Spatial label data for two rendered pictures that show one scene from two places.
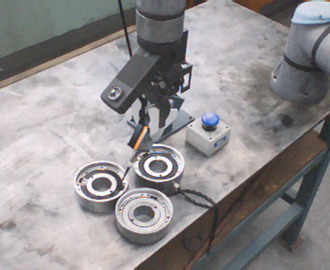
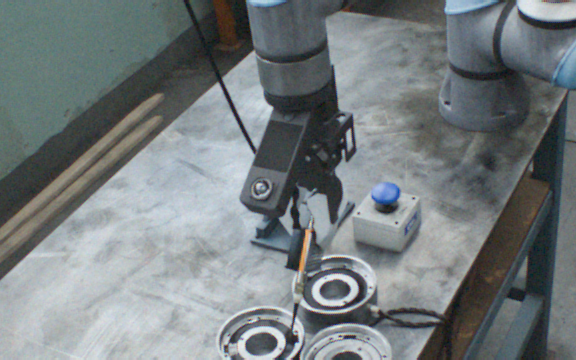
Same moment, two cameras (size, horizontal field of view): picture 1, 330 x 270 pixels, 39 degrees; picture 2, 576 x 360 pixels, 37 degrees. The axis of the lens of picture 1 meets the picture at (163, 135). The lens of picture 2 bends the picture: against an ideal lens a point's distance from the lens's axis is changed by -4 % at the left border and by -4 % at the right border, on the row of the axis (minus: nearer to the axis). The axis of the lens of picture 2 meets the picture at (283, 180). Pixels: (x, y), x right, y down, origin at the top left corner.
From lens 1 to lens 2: 0.21 m
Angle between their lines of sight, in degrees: 8
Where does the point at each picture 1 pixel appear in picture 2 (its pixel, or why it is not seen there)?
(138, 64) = (281, 135)
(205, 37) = not seen: hidden behind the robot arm
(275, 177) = (495, 259)
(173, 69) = (328, 128)
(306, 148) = (521, 200)
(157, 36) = (301, 85)
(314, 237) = (570, 342)
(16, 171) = not seen: outside the picture
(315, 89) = (514, 102)
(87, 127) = (191, 270)
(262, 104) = (446, 149)
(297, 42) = (466, 40)
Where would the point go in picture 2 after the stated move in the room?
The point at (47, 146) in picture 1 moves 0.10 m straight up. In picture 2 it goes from (145, 317) to (126, 261)
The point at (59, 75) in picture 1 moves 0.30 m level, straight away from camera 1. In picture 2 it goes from (108, 204) to (57, 123)
